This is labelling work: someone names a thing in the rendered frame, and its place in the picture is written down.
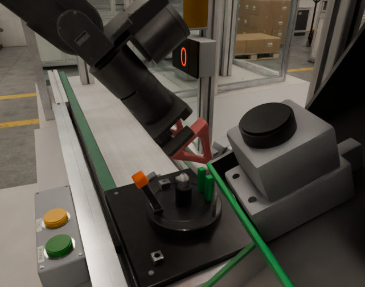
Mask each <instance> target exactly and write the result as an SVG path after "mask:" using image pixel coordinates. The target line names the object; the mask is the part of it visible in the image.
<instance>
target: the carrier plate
mask: <svg viewBox="0 0 365 287"><path fill-rule="evenodd" d="M181 173H186V174H187V175H188V177H189V179H190V180H195V181H197V179H198V176H197V175H196V174H195V173H194V172H193V170H192V169H191V168H188V169H184V170H181V171H176V172H173V173H170V174H166V175H161V176H158V178H157V179H155V180H153V181H152V182H150V183H149V184H148V186H149V187H150V189H151V190H152V189H154V188H155V187H157V186H158V185H159V182H158V181H160V180H163V179H167V178H168V179H169V181H172V180H175V177H177V176H180V175H181ZM104 193H105V199H106V202H107V204H108V207H109V209H110V212H111V214H112V217H113V220H114V223H115V225H116V228H117V230H118V233H119V236H120V238H121V241H122V244H123V246H124V249H125V252H126V254H127V257H128V259H129V262H130V265H131V268H132V270H133V273H134V276H135V278H136V281H137V284H138V286H139V287H165V286H168V285H170V284H172V283H174V282H177V281H179V280H181V279H184V278H186V277H188V276H191V275H193V274H196V273H198V272H200V271H202V270H205V269H207V268H209V267H212V266H214V265H216V264H219V263H221V262H223V261H226V260H228V259H231V258H233V257H235V256H236V255H237V254H238V253H239V252H240V251H242V250H243V249H244V248H245V247H246V246H247V245H248V244H249V243H250V242H251V241H252V239H251V237H250V236H249V234H248V232H247V231H246V229H245V228H244V226H243V225H242V223H241V221H240V220H239V218H238V217H237V215H236V214H235V212H234V210H233V209H232V207H231V206H230V204H229V203H228V201H227V199H226V198H225V196H224V195H223V193H222V192H221V190H220V188H219V187H218V194H219V196H220V198H221V200H222V216H221V219H220V222H219V223H218V225H217V226H216V227H215V228H214V229H213V230H212V231H210V232H209V233H207V234H205V235H203V236H199V237H196V238H192V239H175V238H172V237H167V236H165V235H162V234H160V233H158V232H157V231H156V230H154V229H153V228H152V227H151V226H150V224H149V223H148V222H147V220H146V215H145V200H146V195H145V193H144V192H143V191H142V189H141V188H138V187H137V186H136V184H135V183H132V184H128V185H125V186H121V187H117V188H113V189H110V190H106V191H104ZM159 250H160V251H161V252H162V254H163V256H164V262H162V263H160V264H157V265H154V264H153V261H152V259H151V253H153V252H156V251H159Z"/></svg>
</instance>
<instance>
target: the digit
mask: <svg viewBox="0 0 365 287"><path fill-rule="evenodd" d="M179 68H181V69H183V70H185V71H187V72H188V42H187V41H185V40H184V41H183V42H182V43H181V44H180V45H179Z"/></svg>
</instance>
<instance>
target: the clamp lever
mask: <svg viewBox="0 0 365 287"><path fill-rule="evenodd" d="M157 178H158V176H157V175H156V173H155V172H154V171H153V172H152V173H150V174H148V175H147V176H145V174H144V173H143V171H142V170H141V171H139V172H137V173H135V174H134V175H132V179H133V181H134V183H135V184H136V186H137V187H138V188H141V189H142V191H143V192H144V193H145V195H146V197H147V198H148V200H149V202H150V203H151V205H152V206H153V207H154V209H156V208H158V207H159V206H160V204H159V202H158V201H157V199H156V197H155V196H154V194H153V192H152V190H151V189H150V187H149V186H148V184H149V183H150V182H152V181H153V180H155V179H157Z"/></svg>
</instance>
